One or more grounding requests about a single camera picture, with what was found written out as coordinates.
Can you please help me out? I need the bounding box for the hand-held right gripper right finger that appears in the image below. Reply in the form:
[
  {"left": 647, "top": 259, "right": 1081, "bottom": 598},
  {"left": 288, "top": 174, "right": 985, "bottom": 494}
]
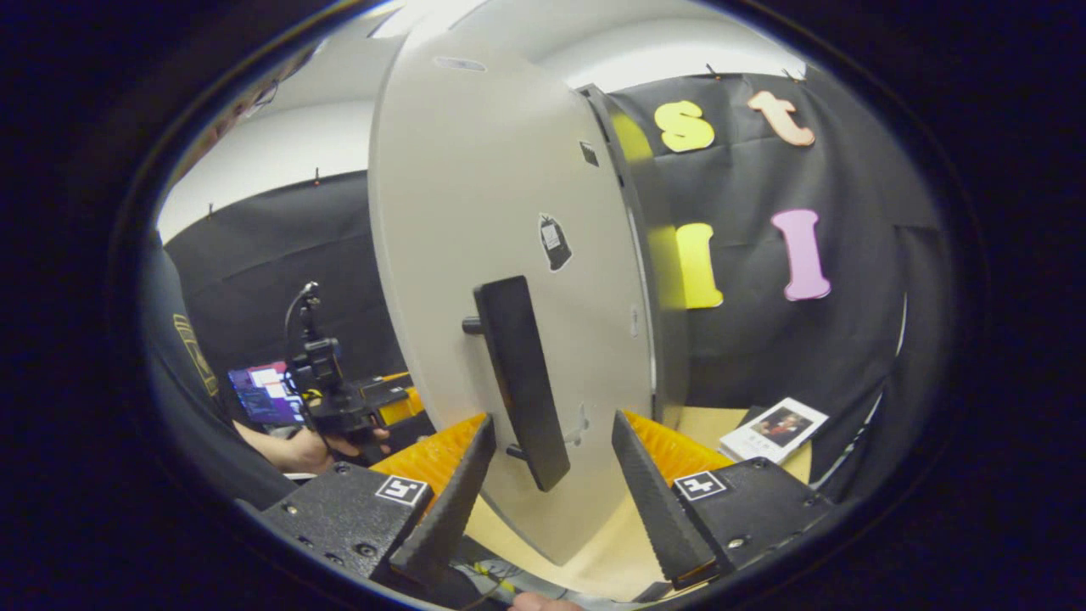
[{"left": 611, "top": 410, "right": 838, "bottom": 591}]

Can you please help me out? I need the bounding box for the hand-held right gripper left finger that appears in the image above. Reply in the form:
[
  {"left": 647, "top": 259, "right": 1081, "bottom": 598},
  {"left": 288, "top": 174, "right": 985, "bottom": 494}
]
[{"left": 259, "top": 413, "right": 499, "bottom": 588}]

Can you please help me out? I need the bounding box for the beige cabinet door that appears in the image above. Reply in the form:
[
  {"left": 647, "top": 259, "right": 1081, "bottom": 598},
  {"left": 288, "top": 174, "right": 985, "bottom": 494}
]
[{"left": 367, "top": 30, "right": 656, "bottom": 566}]

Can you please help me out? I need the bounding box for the laptop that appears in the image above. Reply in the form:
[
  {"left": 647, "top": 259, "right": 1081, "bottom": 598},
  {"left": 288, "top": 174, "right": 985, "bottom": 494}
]
[{"left": 227, "top": 362, "right": 305, "bottom": 426}]

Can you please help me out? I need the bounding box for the person's dark shirt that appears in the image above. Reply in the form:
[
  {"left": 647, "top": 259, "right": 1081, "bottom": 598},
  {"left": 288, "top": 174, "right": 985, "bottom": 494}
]
[{"left": 143, "top": 231, "right": 299, "bottom": 512}]

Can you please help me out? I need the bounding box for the white photo box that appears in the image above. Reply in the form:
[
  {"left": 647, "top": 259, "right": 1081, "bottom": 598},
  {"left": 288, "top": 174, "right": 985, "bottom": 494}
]
[{"left": 719, "top": 396, "right": 831, "bottom": 464}]

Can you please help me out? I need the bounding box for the black backdrop cloth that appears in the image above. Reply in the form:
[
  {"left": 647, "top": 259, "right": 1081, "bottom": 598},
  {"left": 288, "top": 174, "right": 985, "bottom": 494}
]
[{"left": 164, "top": 70, "right": 944, "bottom": 503}]

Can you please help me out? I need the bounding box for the black cabinet door handle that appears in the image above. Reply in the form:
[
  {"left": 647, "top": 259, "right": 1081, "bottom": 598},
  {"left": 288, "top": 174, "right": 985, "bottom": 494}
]
[{"left": 462, "top": 275, "right": 572, "bottom": 494}]

